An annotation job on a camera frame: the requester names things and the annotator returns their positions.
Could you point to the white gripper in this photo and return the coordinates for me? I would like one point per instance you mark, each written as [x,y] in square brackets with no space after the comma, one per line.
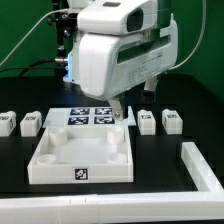
[111,65]

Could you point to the white square tabletop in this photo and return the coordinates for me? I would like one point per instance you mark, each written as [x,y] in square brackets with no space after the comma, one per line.
[82,154]

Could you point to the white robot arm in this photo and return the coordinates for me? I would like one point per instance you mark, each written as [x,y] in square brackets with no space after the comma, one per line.
[151,34]

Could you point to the white sheet with tags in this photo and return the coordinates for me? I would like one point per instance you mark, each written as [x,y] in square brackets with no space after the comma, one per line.
[78,116]

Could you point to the white L-shaped fence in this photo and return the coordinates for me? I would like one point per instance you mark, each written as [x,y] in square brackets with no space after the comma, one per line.
[205,203]

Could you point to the black camera stand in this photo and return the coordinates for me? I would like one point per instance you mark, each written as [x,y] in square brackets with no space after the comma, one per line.
[66,26]

